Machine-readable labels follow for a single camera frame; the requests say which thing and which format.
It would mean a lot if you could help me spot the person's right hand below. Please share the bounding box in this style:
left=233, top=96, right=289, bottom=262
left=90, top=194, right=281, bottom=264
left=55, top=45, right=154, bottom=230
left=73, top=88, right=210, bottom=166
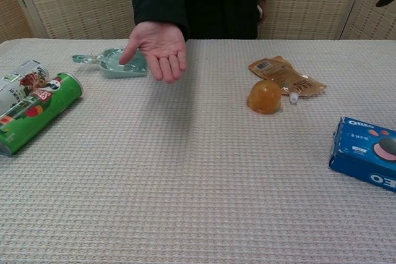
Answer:
left=118, top=21, right=189, bottom=85

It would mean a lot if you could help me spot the person's left hand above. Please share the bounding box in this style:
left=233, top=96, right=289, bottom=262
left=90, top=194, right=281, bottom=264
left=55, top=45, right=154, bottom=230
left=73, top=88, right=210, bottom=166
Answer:
left=257, top=0, right=268, bottom=24

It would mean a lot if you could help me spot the orange jelly cup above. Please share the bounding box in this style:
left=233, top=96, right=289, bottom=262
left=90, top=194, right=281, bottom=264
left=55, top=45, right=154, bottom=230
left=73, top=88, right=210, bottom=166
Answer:
left=246, top=79, right=284, bottom=115

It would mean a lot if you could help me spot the person's black-sleeved right forearm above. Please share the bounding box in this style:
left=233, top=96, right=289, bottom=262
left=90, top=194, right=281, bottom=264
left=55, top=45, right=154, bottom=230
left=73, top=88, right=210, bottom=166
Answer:
left=129, top=0, right=191, bottom=43

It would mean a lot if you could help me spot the woven bamboo screen panel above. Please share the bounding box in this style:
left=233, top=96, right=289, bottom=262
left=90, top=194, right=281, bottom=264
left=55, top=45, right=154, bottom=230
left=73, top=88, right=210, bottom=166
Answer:
left=257, top=0, right=369, bottom=41
left=11, top=0, right=137, bottom=41
left=0, top=0, right=35, bottom=43
left=339, top=0, right=396, bottom=41

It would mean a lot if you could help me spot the small teal dustpan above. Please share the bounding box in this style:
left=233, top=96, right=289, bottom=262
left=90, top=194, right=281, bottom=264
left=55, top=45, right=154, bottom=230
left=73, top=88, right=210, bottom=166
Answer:
left=72, top=46, right=149, bottom=79

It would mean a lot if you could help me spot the person in black coat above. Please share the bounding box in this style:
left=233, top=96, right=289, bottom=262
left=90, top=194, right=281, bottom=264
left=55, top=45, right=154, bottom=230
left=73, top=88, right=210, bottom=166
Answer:
left=126, top=0, right=277, bottom=41

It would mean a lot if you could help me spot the brown spout pouch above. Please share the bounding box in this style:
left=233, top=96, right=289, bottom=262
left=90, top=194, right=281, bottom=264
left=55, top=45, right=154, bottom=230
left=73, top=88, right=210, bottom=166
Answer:
left=247, top=55, right=328, bottom=104

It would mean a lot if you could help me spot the white woven tablecloth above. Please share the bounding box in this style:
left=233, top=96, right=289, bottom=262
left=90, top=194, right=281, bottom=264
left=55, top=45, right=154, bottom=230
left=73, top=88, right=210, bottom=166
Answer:
left=0, top=38, right=396, bottom=264

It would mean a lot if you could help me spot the green Pringles can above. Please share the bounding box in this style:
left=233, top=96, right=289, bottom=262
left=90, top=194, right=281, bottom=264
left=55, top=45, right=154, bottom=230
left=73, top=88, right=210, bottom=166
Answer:
left=0, top=72, right=84, bottom=158

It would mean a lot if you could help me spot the white printed drink bottle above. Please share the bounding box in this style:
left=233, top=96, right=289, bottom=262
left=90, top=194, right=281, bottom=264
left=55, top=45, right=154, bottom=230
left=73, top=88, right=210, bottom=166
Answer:
left=0, top=59, right=51, bottom=117

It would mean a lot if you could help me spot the blue Oreo box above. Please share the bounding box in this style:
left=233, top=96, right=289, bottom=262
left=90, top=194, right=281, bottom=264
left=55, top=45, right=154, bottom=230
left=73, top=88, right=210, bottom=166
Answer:
left=328, top=116, right=396, bottom=194

